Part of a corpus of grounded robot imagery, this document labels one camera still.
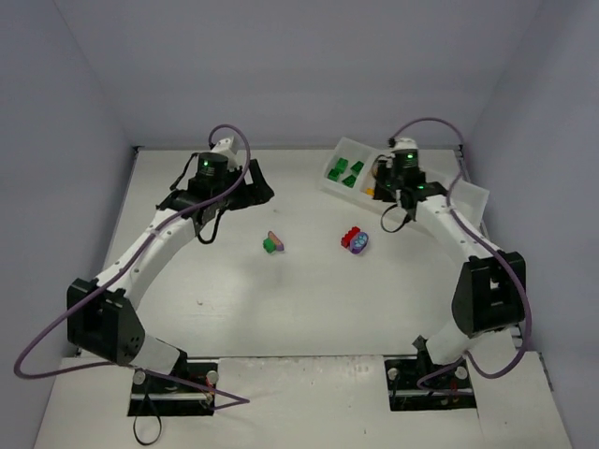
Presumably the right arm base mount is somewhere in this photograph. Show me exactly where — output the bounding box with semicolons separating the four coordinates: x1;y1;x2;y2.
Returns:
384;355;476;413

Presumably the black cable loop at front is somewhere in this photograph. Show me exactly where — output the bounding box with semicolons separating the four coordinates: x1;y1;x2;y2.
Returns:
132;392;164;445

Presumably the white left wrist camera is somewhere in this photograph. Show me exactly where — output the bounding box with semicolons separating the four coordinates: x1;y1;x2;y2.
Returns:
212;137;237;164

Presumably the green half-round lego brick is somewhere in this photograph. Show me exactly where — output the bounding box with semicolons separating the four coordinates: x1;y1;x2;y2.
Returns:
262;238;276;253

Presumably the purple paw print lego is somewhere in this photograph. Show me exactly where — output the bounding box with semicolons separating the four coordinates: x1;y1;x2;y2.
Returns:
349;231;369;254

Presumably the red lego brick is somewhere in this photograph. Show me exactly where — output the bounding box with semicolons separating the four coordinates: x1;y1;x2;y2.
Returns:
341;226;361;248

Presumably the clear plastic divided tray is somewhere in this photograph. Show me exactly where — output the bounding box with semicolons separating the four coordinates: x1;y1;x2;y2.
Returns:
319;138;489;238

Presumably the purple butterfly lego brick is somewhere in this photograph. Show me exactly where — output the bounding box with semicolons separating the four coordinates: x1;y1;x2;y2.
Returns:
268;231;285;252

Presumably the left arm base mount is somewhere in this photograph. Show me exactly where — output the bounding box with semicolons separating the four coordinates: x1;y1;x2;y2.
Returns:
127;359;219;417

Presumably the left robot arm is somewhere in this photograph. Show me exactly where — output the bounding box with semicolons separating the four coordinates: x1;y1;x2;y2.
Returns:
66;152;274;377

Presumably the green lego brick in tray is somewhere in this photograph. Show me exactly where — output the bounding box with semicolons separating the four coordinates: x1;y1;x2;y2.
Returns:
334;158;349;173

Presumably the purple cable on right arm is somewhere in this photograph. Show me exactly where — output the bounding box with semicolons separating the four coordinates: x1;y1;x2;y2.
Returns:
387;117;534;395

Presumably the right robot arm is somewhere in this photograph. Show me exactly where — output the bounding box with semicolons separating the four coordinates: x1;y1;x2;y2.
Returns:
373;138;531;365

